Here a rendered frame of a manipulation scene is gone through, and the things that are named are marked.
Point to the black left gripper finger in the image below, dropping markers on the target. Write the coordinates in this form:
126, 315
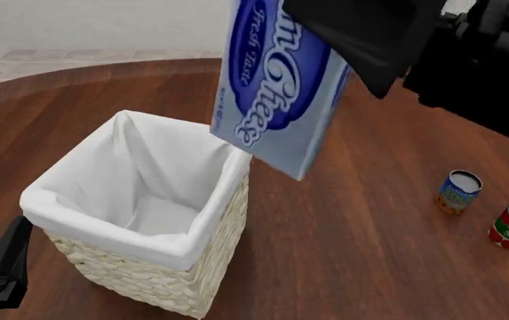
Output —
10, 253

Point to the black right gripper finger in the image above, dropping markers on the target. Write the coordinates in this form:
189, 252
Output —
369, 40

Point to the blue white cream cheese box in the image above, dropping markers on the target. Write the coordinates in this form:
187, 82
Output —
280, 140

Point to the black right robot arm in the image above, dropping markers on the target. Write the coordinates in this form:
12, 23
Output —
480, 83

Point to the wicker basket with white liner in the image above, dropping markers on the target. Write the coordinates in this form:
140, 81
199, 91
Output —
147, 253

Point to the blue yellow soup can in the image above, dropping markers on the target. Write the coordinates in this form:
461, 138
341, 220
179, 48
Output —
456, 196

